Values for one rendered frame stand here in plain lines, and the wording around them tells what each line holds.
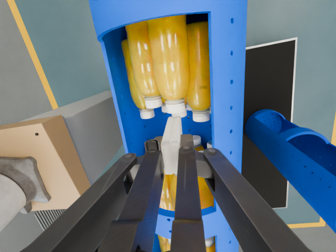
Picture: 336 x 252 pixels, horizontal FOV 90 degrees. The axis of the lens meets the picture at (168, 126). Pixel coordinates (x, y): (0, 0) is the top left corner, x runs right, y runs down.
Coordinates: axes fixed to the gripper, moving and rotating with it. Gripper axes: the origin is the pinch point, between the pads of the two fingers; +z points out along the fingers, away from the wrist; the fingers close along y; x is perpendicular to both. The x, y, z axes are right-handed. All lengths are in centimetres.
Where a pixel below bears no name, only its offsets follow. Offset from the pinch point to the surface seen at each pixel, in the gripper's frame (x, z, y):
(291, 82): -18, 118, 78
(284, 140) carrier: -39, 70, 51
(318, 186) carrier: -43, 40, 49
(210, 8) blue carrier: 13.2, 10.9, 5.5
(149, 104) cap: -1.0, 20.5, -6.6
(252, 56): 4, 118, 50
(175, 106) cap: -0.7, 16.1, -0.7
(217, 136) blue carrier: -5.0, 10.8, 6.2
